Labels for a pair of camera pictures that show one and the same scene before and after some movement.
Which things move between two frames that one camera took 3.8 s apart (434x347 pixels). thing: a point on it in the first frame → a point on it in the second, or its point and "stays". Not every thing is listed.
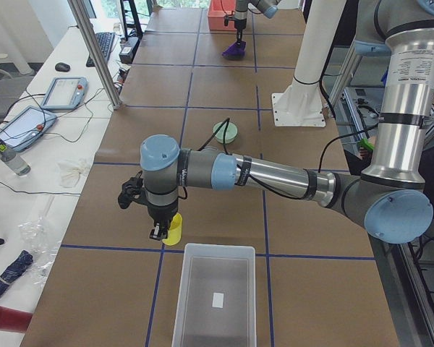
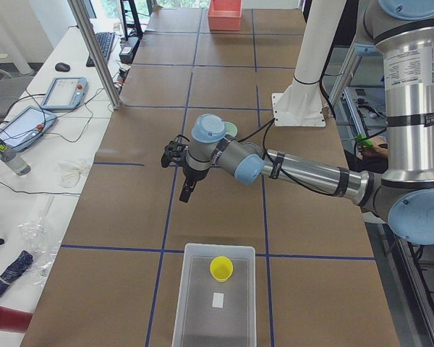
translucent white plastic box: x=216 y=304 stays
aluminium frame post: x=115 y=100 stays
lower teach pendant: x=24 y=128 stays
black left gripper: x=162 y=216 → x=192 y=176
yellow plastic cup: x=174 y=233 → x=221 y=268
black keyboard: x=105 y=40 stays
